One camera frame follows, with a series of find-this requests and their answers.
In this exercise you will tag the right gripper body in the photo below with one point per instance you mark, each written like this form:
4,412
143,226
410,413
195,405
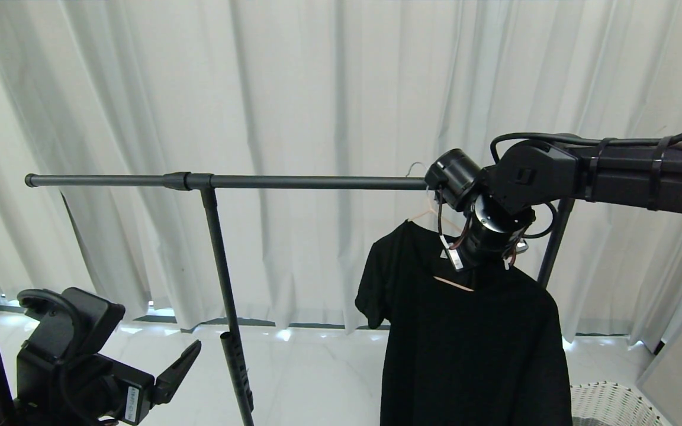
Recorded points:
489,236

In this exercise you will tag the black clothes rack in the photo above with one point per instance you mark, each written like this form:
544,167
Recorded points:
317,182

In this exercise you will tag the black garment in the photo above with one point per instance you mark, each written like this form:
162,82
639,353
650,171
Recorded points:
465,367

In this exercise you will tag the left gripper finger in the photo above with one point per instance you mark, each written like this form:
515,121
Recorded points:
176,376

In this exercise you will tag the white curtain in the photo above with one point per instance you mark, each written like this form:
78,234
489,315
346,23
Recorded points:
288,77

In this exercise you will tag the white laundry basket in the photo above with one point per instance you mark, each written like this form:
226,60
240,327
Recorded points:
607,408

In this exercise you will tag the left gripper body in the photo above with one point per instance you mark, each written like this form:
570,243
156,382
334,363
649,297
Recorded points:
92,390

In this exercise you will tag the pink clothes hanger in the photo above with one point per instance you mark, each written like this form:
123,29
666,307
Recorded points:
453,283

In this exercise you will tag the window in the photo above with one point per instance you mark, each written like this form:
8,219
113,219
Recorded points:
157,316

